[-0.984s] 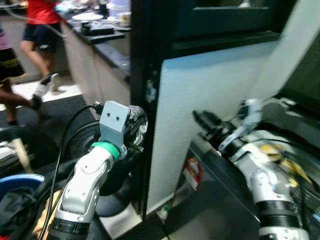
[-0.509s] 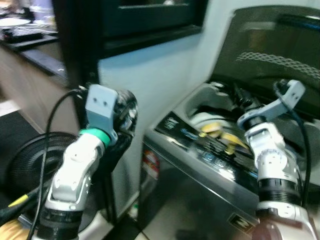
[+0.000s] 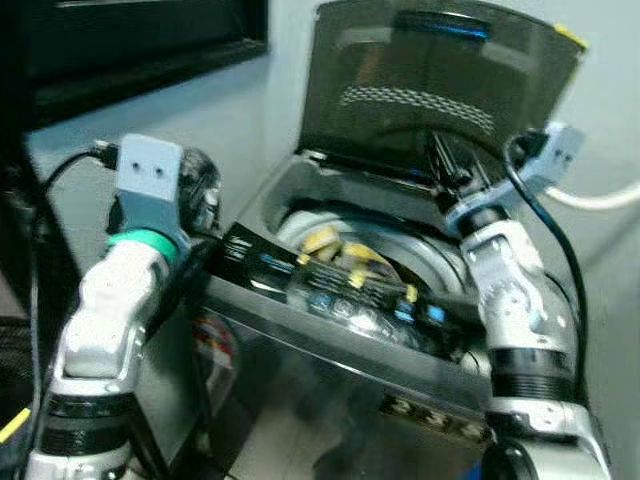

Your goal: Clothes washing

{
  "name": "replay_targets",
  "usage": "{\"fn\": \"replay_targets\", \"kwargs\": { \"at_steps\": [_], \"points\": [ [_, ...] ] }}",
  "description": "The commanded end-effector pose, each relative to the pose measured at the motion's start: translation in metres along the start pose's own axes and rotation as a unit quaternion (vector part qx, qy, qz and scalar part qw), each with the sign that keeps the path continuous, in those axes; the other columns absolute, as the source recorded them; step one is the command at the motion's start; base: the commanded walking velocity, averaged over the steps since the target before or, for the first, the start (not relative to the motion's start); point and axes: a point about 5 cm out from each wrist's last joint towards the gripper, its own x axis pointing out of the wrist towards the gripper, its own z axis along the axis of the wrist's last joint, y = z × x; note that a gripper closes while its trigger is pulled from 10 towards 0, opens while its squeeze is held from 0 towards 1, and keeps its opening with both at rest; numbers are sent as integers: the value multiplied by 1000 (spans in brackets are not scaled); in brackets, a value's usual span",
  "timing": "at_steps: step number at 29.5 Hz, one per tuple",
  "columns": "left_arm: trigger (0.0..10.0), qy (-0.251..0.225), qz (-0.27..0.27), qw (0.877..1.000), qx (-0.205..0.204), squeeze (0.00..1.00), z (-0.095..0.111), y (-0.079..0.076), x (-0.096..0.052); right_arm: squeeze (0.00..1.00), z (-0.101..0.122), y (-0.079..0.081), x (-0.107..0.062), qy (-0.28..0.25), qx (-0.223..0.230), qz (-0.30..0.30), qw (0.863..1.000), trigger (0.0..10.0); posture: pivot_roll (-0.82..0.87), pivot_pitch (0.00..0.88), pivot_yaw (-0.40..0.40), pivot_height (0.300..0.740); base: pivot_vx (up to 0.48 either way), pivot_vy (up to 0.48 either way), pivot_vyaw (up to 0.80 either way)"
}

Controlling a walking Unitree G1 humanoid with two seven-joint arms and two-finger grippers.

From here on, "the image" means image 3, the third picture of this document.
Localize steel washer drum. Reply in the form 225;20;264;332
274;204;473;303

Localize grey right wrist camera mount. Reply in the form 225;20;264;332
514;121;587;197

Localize yellow lid sticker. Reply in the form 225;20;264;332
554;24;590;50

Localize yellow and white clothes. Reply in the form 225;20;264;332
298;227;419;303

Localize dark framed window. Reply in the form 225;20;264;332
0;0;270;133

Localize grey top-load washing machine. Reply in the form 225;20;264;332
140;148;603;480

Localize black washer control panel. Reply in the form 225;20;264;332
214;224;483;363

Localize dark transparent washer lid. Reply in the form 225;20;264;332
297;0;588;187

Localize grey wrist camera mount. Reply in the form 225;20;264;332
113;134;193;253
514;121;587;197

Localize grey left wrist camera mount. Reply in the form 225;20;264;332
113;134;193;253

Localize white washer hose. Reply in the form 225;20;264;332
540;178;640;213

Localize red and white washer sticker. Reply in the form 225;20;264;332
194;310;238;373

